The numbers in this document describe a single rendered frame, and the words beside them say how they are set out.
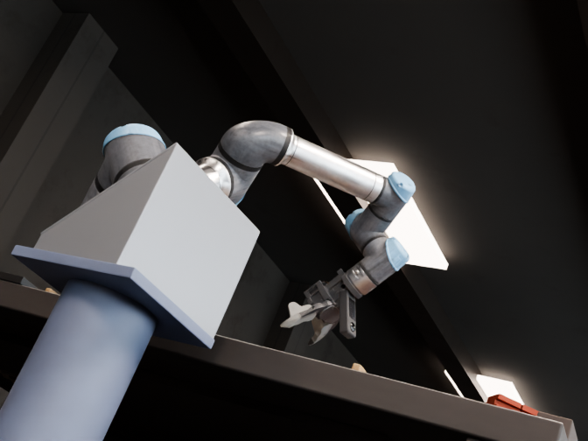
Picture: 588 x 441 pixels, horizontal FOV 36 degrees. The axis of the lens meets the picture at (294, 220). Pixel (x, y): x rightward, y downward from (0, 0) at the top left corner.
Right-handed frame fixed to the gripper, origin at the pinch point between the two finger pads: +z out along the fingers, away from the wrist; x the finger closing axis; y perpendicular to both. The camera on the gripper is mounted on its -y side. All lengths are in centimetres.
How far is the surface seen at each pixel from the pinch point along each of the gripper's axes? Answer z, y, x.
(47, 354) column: 13, -28, 87
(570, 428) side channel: -44, -69, 36
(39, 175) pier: 112, 251, -114
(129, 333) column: 3, -29, 79
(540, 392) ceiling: -10, 163, -575
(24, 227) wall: 145, 251, -136
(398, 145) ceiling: -48, 192, -214
